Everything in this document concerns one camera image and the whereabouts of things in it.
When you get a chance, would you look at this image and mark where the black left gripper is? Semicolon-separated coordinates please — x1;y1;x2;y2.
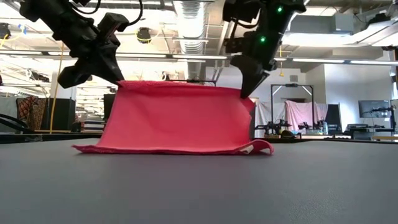
57;26;126;90

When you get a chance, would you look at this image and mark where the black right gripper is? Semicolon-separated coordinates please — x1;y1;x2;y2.
224;21;282;99

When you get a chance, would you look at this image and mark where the pink towel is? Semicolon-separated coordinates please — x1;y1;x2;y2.
72;80;275;156

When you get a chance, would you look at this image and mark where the black monitor on arm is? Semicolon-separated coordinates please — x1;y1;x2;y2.
358;99;391;119

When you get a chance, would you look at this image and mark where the white hanging cloth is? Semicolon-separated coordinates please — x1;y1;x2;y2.
254;101;289;138

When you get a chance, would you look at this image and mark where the black monitor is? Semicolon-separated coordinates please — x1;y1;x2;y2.
103;93;116;121

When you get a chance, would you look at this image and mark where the white ceiling light strip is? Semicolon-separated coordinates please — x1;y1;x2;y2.
0;49;43;55
115;52;169;59
291;57;346;64
349;59;398;67
172;54;228;60

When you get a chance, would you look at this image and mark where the black partition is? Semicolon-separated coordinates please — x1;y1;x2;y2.
249;101;256;139

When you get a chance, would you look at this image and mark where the black cabinet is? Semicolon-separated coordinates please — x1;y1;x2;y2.
46;98;76;134

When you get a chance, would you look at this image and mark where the stack of white bins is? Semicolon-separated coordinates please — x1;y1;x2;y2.
81;119;106;134

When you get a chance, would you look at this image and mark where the pink hanging cloth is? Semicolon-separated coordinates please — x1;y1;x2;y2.
284;100;329;133

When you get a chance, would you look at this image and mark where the red patterned cloth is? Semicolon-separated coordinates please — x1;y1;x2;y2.
16;95;48;132

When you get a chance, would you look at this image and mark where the black panel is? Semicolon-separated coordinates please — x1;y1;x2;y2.
325;103;343;135

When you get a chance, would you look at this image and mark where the black ceiling box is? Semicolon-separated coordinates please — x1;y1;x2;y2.
0;22;12;40

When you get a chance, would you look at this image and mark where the grey equipment box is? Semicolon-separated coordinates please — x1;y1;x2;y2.
345;123;371;140

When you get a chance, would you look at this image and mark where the yellow hanging cord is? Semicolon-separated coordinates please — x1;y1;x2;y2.
279;46;285;77

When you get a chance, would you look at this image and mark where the black stand frame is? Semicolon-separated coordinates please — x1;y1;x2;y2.
269;83;315;138

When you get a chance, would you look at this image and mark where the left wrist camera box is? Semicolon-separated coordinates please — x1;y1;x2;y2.
98;12;130;35

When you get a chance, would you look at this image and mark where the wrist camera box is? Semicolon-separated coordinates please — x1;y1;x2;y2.
222;0;262;23
98;12;130;35

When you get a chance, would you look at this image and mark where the yellow cable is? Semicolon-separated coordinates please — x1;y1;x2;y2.
49;42;65;135

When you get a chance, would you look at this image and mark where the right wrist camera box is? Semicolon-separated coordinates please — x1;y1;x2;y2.
222;0;262;23

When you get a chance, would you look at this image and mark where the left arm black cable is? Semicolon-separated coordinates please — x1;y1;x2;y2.
71;0;144;27

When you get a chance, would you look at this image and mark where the silver round ventilation duct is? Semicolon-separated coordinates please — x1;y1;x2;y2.
172;0;208;81

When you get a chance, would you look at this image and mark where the grey rectangular air duct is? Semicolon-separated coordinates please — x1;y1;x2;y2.
289;12;355;35

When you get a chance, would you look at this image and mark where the black curved hose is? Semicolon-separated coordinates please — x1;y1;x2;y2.
0;112;32;134

